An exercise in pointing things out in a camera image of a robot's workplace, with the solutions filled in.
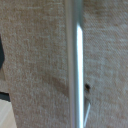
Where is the brown drawer front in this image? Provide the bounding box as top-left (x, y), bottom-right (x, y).
top-left (0, 0), bottom-right (128, 128)

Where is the dark wooden drawer cabinet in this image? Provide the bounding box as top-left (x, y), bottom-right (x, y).
top-left (0, 35), bottom-right (11, 102)

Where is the silver metal drawer handle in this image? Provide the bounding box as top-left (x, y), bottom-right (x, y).
top-left (64, 0), bottom-right (92, 128)

